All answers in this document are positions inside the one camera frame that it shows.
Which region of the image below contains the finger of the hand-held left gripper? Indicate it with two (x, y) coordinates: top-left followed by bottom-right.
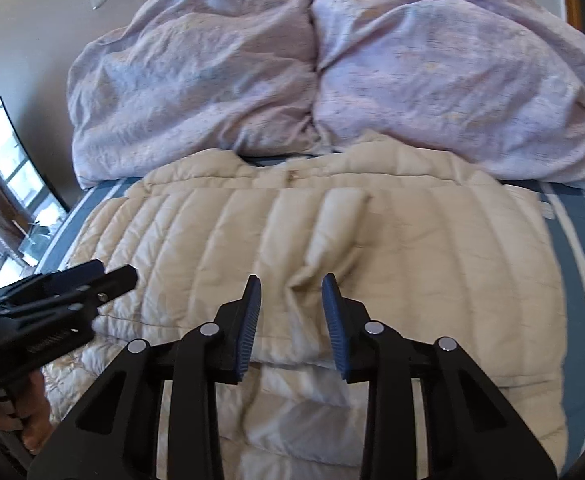
(0, 259), (106, 307)
(6, 265), (139, 332)

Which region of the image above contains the person's left hand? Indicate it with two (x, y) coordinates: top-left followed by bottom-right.
(0, 367), (56, 458)

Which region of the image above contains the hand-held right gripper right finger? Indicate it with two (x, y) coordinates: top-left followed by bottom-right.
(321, 273), (558, 480)

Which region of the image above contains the blue white-striped bed sheet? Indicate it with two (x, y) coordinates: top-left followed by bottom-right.
(37, 155), (585, 480)

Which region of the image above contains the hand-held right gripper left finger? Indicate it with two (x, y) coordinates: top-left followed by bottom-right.
(26, 275), (263, 480)

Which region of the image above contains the beige quilted down jacket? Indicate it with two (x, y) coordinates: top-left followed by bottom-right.
(42, 130), (569, 480)

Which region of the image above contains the lilac crumpled duvet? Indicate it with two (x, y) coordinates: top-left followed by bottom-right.
(67, 0), (585, 202)

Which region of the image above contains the dark framed window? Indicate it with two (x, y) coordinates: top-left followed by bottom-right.
(0, 97), (70, 291)

